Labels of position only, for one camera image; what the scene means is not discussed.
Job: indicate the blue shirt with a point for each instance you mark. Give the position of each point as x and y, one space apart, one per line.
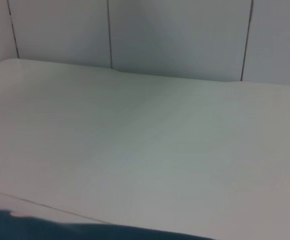
60 228

